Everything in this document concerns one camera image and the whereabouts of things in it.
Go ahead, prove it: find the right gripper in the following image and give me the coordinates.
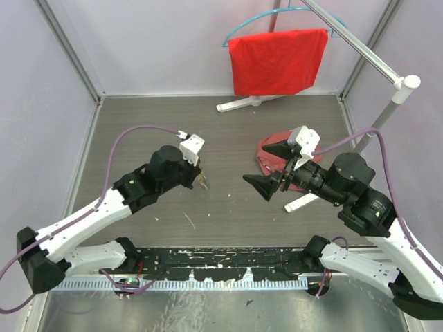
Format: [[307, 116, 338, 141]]
[[242, 138, 345, 205]]

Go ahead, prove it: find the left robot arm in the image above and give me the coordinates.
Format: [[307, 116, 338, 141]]
[[17, 140, 202, 294]]

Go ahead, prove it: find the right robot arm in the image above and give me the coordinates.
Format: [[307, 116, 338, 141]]
[[243, 141, 442, 321]]

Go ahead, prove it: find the dark red crumpled shirt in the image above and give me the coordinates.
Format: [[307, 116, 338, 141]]
[[252, 126, 325, 201]]

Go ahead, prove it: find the bright red cloth on hanger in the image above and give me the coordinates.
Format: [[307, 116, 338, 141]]
[[228, 28, 329, 96]]

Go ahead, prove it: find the white clothes rack stand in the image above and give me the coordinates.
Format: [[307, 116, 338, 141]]
[[216, 0, 422, 214]]

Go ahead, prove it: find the teal clothes hanger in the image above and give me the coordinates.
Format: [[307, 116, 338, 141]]
[[221, 6, 348, 49]]

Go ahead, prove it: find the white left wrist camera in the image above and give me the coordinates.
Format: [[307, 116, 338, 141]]
[[177, 131, 205, 167]]

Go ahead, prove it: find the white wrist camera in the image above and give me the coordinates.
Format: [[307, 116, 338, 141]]
[[177, 131, 205, 167], [287, 125, 320, 170]]

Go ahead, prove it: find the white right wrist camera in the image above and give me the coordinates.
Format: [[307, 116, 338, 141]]
[[287, 125, 320, 170]]

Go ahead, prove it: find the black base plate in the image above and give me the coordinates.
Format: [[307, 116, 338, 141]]
[[105, 247, 323, 282]]

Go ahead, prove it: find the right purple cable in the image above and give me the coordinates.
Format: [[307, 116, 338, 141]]
[[310, 127, 443, 277]]

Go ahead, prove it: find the purple cable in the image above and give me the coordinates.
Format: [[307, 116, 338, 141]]
[[0, 124, 183, 315], [310, 127, 443, 277]]

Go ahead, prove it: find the grey slotted cable duct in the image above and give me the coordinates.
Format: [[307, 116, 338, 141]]
[[53, 277, 308, 291]]

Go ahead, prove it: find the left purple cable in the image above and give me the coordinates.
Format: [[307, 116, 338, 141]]
[[0, 124, 183, 315]]

